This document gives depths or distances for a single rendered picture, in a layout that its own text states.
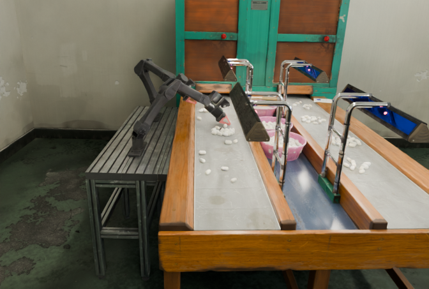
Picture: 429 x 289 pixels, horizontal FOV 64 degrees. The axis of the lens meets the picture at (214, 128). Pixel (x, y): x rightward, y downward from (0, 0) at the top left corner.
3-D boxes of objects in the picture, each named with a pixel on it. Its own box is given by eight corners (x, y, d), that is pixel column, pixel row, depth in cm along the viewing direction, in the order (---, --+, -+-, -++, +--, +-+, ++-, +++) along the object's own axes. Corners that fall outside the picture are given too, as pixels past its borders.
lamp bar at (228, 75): (223, 81, 204) (224, 69, 202) (218, 64, 263) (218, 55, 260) (237, 81, 205) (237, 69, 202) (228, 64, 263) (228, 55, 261)
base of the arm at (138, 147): (146, 131, 204) (135, 130, 204) (140, 143, 186) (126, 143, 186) (147, 143, 207) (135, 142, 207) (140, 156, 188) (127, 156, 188)
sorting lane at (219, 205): (193, 235, 117) (193, 229, 116) (195, 99, 288) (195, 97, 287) (280, 234, 119) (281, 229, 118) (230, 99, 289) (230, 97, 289)
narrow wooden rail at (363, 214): (368, 248, 123) (373, 222, 119) (268, 108, 293) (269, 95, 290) (382, 248, 123) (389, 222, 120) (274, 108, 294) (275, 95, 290)
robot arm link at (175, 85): (204, 94, 217) (166, 73, 198) (212, 97, 210) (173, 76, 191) (195, 111, 217) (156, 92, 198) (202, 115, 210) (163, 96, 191)
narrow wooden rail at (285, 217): (278, 249, 121) (281, 222, 118) (230, 107, 291) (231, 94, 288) (293, 249, 121) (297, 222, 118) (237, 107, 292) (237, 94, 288)
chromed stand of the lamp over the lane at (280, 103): (240, 203, 145) (246, 101, 130) (235, 181, 164) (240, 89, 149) (284, 203, 146) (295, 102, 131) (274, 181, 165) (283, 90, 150)
